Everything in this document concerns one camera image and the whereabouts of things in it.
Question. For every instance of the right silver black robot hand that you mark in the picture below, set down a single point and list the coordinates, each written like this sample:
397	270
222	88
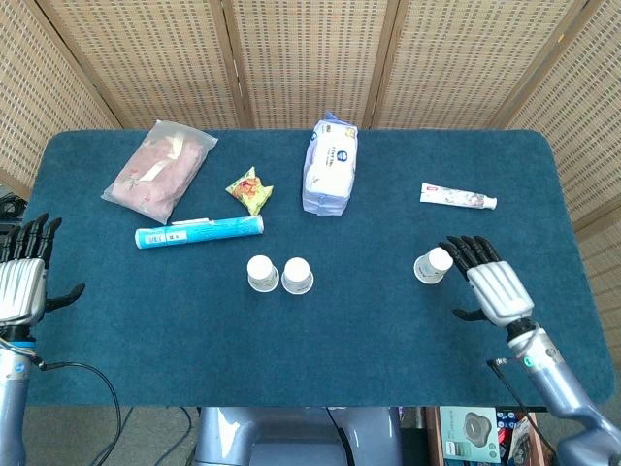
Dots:
500	286

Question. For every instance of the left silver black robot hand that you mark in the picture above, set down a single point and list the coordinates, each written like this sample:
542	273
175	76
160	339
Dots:
19	286

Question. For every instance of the white printed paper cup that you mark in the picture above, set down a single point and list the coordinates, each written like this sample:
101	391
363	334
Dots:
297	276
432	268
262	274

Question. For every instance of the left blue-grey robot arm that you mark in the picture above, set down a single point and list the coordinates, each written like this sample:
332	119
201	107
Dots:
10	398

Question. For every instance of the white floral toothpaste tube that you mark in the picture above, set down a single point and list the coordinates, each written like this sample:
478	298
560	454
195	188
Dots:
456	196

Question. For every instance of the teal product box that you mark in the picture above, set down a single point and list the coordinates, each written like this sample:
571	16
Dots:
468	434

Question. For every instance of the brown wooden crate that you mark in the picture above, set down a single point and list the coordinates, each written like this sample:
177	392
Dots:
433	437

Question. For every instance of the clear bag with pink cloth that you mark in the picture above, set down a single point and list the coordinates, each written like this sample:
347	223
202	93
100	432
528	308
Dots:
157	170

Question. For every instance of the light blue cylindrical tube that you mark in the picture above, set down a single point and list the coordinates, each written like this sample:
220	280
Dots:
199	232

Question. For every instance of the dark teal table cloth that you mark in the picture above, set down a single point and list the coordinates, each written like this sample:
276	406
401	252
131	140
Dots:
310	349

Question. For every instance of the lavender tissue pack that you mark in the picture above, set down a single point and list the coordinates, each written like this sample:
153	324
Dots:
330	170

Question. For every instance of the yellow snack packet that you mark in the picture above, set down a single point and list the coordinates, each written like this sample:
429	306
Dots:
250	189

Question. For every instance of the blue-grey robot torso base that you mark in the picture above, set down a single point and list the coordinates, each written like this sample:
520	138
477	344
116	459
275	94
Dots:
291	437

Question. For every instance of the woven rattan folding screen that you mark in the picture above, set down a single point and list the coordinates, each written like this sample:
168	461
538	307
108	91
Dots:
310	58

